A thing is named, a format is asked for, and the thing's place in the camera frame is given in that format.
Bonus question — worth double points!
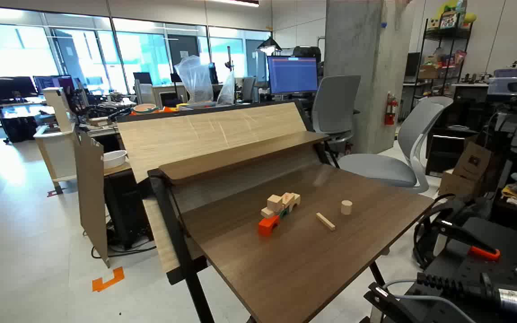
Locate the open cardboard box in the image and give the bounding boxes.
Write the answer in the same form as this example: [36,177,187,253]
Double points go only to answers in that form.
[438,138,501,203]

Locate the long natural wood block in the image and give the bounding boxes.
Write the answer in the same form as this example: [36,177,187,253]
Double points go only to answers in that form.
[266,192,288,215]

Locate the blue screen computer monitor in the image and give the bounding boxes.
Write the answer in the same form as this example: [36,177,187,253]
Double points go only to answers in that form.
[268,54,322,97]

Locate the black storage shelf rack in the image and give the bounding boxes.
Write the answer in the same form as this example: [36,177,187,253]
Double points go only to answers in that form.
[415,12,478,98]

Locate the gray mesh office chair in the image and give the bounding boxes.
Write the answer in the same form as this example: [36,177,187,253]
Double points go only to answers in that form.
[311,73,363,158]

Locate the leaning brown board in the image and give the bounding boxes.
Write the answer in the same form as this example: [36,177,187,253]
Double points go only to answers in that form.
[72,129,113,265]

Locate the black perforated robot table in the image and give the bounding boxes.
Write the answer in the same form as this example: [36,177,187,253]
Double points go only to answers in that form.
[363,213,517,323]

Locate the white pedestal cabinet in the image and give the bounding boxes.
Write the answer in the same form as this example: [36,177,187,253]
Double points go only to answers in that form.
[33,125,81,194]

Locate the red fire extinguisher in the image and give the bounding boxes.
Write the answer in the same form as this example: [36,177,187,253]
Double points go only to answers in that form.
[383,91,402,127]

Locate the white frame office chair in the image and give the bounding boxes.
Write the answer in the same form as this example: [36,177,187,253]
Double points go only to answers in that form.
[336,95,456,194]

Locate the large clear plastic bag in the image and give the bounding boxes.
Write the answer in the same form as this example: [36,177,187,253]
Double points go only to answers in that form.
[174,54,216,107]

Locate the dark computer monitor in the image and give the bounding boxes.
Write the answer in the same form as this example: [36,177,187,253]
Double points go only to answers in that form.
[0,75,40,106]

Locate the orange wooden block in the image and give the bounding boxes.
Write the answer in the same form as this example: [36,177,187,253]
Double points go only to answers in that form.
[257,213,282,237]

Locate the black tool silver end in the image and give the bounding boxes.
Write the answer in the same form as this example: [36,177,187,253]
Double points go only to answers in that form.
[415,271,517,319]

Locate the black looped cables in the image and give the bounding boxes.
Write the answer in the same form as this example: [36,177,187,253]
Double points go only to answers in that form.
[411,192,471,273]

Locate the thin wooden stick block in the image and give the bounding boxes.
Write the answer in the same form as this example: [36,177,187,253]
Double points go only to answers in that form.
[315,212,338,231]

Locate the orange floor tape marker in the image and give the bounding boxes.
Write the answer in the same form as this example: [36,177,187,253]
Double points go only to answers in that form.
[90,265,128,294]

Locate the natural wood end block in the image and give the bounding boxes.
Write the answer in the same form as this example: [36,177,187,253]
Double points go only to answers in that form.
[280,190,304,215]

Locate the concrete pillar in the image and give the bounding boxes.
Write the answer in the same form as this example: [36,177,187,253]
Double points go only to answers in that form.
[323,0,417,154]

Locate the black clamp orange handle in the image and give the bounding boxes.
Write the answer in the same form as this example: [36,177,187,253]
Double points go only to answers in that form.
[437,217,503,264]

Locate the light wood desk back panel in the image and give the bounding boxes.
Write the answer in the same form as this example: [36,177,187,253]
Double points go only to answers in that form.
[115,100,309,185]

